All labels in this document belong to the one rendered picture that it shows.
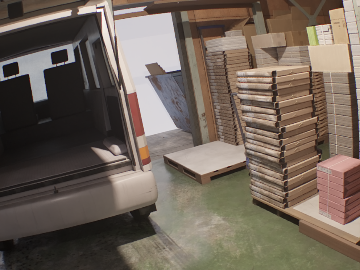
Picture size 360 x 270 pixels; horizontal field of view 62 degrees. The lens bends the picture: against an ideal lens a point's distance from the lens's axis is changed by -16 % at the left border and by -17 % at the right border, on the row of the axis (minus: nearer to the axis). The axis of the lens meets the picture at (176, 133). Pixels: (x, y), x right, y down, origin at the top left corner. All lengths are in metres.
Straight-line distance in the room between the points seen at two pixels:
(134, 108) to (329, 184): 1.44
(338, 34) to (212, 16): 2.82
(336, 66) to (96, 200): 1.93
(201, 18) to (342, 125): 2.94
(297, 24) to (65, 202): 4.14
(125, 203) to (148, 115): 4.10
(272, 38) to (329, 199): 2.36
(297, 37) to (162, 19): 3.10
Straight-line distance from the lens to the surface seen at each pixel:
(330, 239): 2.21
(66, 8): 2.52
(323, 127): 4.47
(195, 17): 4.86
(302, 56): 4.19
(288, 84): 2.41
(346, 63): 2.45
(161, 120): 6.50
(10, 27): 2.67
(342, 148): 2.62
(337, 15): 2.49
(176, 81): 5.07
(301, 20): 5.34
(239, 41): 4.42
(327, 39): 2.62
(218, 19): 5.03
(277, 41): 4.20
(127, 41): 6.33
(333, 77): 2.54
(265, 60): 4.41
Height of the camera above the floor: 1.25
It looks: 12 degrees down
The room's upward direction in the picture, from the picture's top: 10 degrees counter-clockwise
